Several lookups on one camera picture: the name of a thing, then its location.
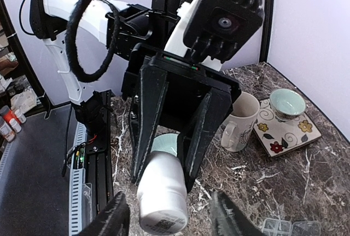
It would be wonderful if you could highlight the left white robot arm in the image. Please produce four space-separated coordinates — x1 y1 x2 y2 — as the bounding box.
29 0 264 190

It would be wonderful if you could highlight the black front rail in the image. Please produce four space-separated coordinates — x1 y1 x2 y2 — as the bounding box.
84 90 114 217

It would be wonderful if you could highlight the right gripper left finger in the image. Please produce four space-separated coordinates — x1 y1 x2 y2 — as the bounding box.
79 192 130 236

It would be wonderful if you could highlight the right black frame post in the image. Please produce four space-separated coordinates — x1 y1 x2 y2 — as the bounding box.
259 0 274 62

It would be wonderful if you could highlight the white slotted cable duct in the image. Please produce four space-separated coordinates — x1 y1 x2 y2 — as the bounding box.
68 123 92 235

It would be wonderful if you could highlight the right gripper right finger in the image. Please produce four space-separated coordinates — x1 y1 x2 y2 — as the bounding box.
210 191 264 236

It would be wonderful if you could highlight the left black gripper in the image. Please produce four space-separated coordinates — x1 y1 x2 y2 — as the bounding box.
122 43 241 192

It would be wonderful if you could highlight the clear plastic pill organizer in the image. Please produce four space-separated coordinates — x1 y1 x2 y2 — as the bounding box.
261 218 321 236

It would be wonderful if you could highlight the celadon bowl front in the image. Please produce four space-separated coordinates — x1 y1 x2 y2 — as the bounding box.
151 133 178 157

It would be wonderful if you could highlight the white ceramic mug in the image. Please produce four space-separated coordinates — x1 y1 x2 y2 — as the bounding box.
221 91 260 152

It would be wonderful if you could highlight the small white vial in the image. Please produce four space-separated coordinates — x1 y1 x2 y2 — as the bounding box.
137 151 189 235

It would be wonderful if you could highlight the celadon bowl on plate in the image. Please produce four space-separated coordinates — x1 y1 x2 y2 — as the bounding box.
269 89 306 122

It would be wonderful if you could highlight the square floral plate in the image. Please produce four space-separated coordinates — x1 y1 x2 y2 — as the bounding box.
254 99 322 157

